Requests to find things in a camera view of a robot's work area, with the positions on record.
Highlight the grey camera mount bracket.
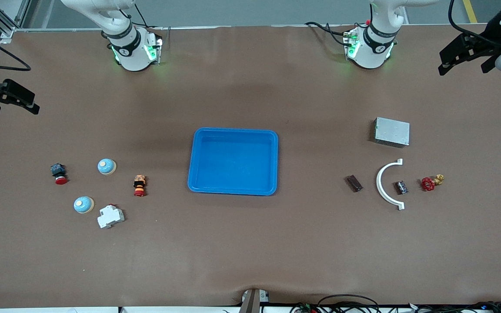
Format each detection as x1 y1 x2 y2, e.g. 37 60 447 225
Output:
239 288 271 313

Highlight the white circuit breaker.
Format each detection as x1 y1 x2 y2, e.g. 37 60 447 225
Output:
97 204 125 229

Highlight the black arm base cable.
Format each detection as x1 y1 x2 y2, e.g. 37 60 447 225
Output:
305 22 349 46

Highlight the blue bell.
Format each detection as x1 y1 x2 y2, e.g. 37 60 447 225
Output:
73 196 95 214
97 158 117 175

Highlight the silver metal box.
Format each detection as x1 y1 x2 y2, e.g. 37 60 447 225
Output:
369 117 410 148

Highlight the black red emergency stop button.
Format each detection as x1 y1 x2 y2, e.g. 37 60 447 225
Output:
50 163 69 185

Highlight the black cable bundle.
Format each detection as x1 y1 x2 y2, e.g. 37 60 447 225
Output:
290 294 501 313

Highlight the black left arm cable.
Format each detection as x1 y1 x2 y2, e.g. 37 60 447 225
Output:
448 0 501 48

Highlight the white curved plastic bracket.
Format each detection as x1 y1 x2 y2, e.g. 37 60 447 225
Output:
376 159 405 210

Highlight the brass valve red handwheel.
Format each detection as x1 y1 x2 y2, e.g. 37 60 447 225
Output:
421 174 445 192

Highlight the blue plastic tray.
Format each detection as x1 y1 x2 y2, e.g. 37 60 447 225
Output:
187 127 279 196

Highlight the aluminium frame profile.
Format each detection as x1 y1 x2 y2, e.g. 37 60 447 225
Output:
0 0 31 44

